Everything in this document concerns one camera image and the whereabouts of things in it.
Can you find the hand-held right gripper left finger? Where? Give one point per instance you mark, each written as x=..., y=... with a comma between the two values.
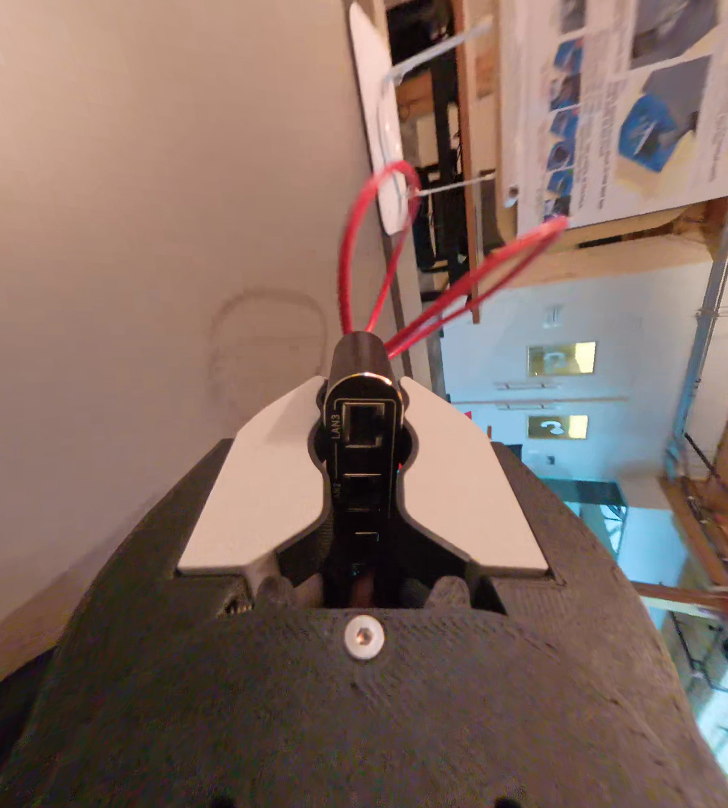
x=263, y=498

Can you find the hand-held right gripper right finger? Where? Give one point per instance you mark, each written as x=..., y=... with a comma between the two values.
x=465, y=498

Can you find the black ethernet hub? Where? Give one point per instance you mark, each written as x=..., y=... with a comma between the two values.
x=333, y=404

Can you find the white door with window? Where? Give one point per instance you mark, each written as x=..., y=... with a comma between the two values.
x=496, y=435
x=496, y=356

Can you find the metal conduit pipe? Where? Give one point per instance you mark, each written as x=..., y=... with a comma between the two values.
x=705, y=328

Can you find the instruction poster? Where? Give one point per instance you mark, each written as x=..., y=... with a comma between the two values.
x=654, y=94

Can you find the clear plastic stand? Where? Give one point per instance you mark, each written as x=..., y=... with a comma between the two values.
x=439, y=50

